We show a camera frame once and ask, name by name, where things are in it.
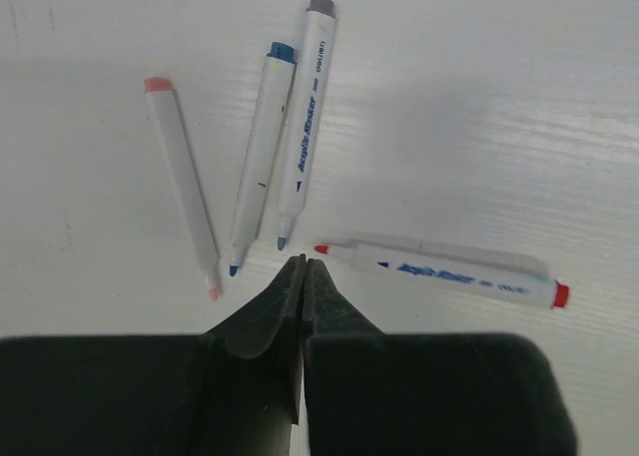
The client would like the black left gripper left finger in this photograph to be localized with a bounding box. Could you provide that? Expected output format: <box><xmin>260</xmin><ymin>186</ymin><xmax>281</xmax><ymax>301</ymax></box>
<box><xmin>1</xmin><ymin>256</ymin><xmax>306</xmax><ymax>455</ymax></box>

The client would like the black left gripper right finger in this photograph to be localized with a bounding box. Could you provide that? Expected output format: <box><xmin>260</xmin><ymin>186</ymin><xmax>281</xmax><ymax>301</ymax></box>
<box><xmin>303</xmin><ymin>259</ymin><xmax>577</xmax><ymax>455</ymax></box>

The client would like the red capped marker pen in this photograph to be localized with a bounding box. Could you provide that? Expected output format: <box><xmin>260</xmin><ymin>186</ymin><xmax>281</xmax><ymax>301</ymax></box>
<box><xmin>315</xmin><ymin>240</ymin><xmax>571</xmax><ymax>309</ymax></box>

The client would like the pink capped marker pen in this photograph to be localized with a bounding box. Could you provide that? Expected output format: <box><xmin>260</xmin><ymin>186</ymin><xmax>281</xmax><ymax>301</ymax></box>
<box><xmin>144</xmin><ymin>76</ymin><xmax>221</xmax><ymax>301</ymax></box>

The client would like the blue capped marker pen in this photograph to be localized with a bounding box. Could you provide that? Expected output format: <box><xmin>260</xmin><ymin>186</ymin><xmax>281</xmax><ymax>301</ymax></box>
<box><xmin>229</xmin><ymin>42</ymin><xmax>296</xmax><ymax>276</ymax></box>

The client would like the grey capped marker pen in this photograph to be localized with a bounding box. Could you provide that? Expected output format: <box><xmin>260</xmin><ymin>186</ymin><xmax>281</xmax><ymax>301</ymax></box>
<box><xmin>277</xmin><ymin>0</ymin><xmax>336</xmax><ymax>250</ymax></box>

